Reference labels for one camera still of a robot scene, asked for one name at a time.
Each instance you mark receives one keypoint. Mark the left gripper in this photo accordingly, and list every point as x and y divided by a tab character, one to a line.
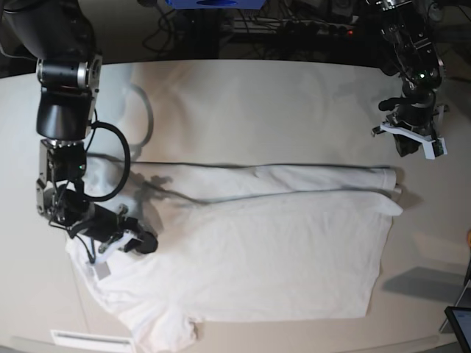
413	113

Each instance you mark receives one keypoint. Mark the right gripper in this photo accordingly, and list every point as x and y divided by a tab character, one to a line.
114	231

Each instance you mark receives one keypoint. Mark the white T-shirt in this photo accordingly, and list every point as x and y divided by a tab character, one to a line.
253	244

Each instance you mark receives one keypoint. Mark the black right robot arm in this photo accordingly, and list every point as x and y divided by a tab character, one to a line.
61	41

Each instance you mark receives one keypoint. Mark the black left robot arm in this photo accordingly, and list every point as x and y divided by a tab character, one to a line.
410	50

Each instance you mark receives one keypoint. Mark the white label strip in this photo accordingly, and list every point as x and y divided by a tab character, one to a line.
103	343

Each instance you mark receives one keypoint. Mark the black tablet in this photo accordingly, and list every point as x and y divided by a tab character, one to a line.
459	319

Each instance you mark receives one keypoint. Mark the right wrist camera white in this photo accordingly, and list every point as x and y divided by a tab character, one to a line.
99	266

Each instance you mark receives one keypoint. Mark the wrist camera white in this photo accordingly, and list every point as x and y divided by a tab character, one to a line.
432	148
99	266

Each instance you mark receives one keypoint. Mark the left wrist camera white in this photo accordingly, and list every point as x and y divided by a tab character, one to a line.
432	148

